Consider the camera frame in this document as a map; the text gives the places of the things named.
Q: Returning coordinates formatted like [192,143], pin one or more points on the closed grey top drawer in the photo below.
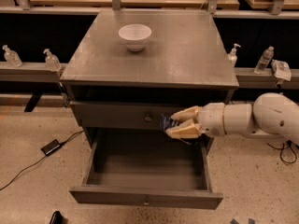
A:
[121,115]

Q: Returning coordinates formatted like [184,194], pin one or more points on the black object floor bottom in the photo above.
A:
[56,218]

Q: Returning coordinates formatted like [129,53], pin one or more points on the white ceramic bowl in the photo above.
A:
[135,36]

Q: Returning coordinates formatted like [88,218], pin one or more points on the grey wooden drawer cabinet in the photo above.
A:
[183,64]

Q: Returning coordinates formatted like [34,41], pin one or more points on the open grey middle drawer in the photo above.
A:
[146,168]

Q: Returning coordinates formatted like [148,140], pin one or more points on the crumpled white packet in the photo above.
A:
[281,70]

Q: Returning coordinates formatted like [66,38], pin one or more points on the clear pump bottle far left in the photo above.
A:
[12,56]

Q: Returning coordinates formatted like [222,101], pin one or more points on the black power adapter brick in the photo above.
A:
[51,147]

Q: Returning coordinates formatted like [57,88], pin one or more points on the clear pump bottle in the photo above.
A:
[232,54]
[12,56]
[52,61]

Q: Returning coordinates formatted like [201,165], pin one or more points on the clear plastic water bottle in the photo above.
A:
[265,59]

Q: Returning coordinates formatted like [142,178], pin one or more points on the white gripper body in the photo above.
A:
[211,118]

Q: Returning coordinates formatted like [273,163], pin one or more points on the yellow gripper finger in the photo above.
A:
[188,113]
[185,130]

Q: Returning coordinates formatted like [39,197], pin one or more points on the clear pump bottle right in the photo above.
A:
[232,54]

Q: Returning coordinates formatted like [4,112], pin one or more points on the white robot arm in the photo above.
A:
[273,116]

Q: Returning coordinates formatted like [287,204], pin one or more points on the blue tape pieces floor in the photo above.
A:
[245,221]

